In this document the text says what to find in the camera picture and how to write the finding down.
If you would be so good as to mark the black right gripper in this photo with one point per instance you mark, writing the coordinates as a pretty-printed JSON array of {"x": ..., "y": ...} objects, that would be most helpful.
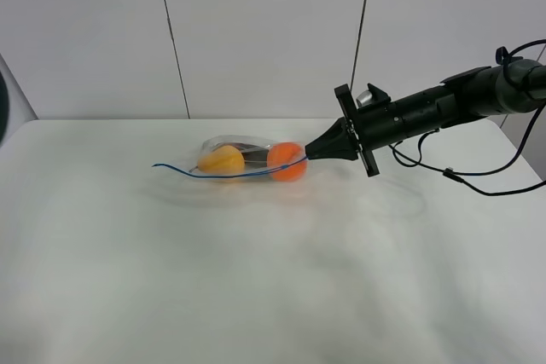
[{"x": 358, "y": 134}]

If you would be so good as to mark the clear zip bag blue zipper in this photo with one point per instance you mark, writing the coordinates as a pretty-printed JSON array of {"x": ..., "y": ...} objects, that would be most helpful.
[{"x": 210, "y": 145}]

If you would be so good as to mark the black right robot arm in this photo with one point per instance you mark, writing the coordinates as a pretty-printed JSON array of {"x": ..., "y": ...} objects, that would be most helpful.
[{"x": 518, "y": 87}]

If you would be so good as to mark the orange fruit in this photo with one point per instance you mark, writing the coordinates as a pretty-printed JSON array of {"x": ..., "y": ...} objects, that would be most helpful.
[{"x": 290, "y": 160}]

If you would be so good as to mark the yellow pear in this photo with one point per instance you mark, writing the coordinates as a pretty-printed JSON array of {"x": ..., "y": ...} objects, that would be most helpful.
[{"x": 225, "y": 160}]

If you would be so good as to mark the dark round object at left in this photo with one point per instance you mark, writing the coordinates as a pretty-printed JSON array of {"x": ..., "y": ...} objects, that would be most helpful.
[{"x": 4, "y": 108}]

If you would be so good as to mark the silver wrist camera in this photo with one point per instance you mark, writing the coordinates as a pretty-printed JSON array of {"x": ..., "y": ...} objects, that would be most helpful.
[{"x": 372, "y": 96}]

